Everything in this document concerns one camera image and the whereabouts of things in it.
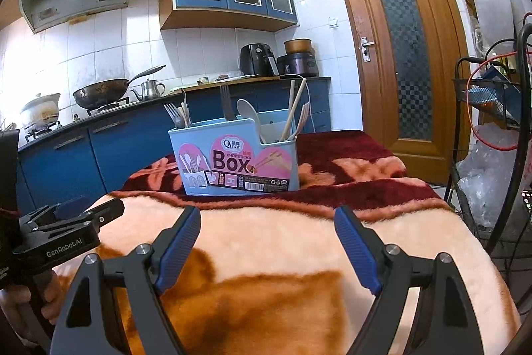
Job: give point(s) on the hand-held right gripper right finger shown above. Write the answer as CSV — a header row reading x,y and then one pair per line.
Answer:
x,y
357,249

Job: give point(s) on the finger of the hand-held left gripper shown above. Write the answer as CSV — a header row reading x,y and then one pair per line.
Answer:
x,y
70,207
108,213

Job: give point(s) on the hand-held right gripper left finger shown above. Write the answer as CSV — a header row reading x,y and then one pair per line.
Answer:
x,y
178,251

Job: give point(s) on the light blue utensil holder box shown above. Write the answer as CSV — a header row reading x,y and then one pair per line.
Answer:
x,y
199,138

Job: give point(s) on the metal fork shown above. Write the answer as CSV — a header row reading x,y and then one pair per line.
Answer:
x,y
227,105
171,113

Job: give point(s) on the white plastic fork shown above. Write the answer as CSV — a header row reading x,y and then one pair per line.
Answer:
x,y
303,118

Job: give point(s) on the white plastic spoon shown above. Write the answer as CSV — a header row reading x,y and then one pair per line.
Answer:
x,y
247,111

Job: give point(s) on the wooden chopstick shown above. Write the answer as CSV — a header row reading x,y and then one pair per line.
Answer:
x,y
297,101
291,105

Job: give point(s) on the person's left hand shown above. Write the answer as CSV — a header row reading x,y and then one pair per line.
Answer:
x,y
12,301

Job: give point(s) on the blue lower cabinets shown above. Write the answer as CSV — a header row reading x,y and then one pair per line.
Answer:
x,y
124,147

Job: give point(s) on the red floral blanket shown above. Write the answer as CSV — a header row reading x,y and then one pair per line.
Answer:
x,y
270,247

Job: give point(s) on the white cooking pot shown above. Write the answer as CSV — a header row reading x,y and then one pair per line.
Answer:
x,y
41,111

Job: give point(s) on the gas stove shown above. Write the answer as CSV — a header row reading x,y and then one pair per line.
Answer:
x,y
108,107

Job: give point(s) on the black wok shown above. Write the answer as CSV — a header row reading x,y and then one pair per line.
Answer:
x,y
102,93

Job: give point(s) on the metal kettle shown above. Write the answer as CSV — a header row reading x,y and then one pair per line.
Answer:
x,y
148,90

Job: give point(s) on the wooden door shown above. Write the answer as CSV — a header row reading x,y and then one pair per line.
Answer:
x,y
361,109

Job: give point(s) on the wooden cutting board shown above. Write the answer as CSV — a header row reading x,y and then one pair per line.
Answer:
x,y
249,81

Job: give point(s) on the dark rice cooker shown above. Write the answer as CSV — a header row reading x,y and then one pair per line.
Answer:
x,y
297,64

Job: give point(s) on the black air fryer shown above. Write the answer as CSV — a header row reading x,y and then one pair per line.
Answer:
x,y
253,59

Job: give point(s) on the brown pot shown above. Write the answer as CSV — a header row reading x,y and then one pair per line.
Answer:
x,y
298,46

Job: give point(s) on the white wall switch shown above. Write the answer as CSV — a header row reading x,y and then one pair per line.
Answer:
x,y
333,22

